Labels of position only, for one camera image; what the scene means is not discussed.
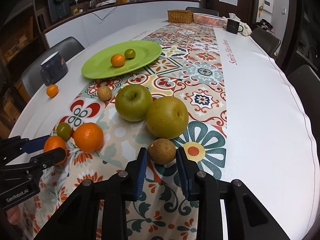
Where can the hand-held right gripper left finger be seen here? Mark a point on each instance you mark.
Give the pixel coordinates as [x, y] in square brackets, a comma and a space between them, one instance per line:
[142, 175]

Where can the person's left hand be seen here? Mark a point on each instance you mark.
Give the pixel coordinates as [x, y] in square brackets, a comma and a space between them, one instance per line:
[12, 212]

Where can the green plate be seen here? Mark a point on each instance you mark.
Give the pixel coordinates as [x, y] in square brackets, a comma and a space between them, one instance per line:
[100, 67]

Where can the black mug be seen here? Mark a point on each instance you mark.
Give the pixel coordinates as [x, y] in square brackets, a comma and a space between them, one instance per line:
[233, 27]

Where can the large orange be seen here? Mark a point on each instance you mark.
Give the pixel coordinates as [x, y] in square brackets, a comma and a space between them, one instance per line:
[88, 137]

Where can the white wall panel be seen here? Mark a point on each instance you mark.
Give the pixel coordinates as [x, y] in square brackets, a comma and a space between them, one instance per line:
[267, 5]

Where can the yellow-green pear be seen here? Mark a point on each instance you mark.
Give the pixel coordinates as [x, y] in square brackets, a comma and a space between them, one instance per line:
[167, 117]

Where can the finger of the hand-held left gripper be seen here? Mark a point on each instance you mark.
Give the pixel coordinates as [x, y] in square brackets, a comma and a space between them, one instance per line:
[35, 145]
[50, 157]

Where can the grey chair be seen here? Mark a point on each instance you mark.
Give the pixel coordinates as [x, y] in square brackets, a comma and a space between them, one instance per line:
[207, 11]
[265, 40]
[305, 85]
[68, 46]

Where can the green apple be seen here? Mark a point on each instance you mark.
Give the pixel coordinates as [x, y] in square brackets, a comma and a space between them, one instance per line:
[133, 103]

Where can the brown door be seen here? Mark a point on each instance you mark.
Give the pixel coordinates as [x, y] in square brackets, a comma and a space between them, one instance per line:
[215, 5]

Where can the pile of bags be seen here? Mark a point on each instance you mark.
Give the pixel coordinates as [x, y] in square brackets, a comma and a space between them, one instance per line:
[265, 25]

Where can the white tissue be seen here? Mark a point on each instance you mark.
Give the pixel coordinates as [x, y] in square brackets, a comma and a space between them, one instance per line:
[233, 16]

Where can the white dish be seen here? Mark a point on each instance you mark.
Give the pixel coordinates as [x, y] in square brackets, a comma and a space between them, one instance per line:
[107, 3]

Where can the brown kiwi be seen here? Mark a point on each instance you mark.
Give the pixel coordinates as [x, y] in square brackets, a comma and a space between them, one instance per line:
[161, 151]
[104, 93]

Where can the wicker basket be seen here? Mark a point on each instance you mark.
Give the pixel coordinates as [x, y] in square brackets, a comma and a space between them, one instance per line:
[180, 16]

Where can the small green tangerine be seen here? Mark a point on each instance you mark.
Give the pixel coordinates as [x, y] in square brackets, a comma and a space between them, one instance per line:
[64, 130]
[130, 53]

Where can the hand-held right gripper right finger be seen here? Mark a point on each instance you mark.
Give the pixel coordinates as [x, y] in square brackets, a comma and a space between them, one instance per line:
[183, 175]

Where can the white patterned tablecloth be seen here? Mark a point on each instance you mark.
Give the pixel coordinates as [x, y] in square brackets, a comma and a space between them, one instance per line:
[262, 105]

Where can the wooden shelf unit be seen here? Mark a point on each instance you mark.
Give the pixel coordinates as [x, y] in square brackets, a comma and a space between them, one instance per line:
[15, 55]

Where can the white plastic basket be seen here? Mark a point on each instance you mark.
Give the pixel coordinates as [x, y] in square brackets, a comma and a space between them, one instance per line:
[208, 20]

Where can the white crumpled cloth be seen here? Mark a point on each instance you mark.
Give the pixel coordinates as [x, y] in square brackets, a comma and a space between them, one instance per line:
[246, 29]

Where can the navy blue mug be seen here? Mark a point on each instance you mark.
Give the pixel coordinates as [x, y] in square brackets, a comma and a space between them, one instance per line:
[53, 70]

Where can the black countertop appliance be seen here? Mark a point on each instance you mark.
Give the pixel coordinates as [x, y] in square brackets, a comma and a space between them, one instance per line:
[58, 8]

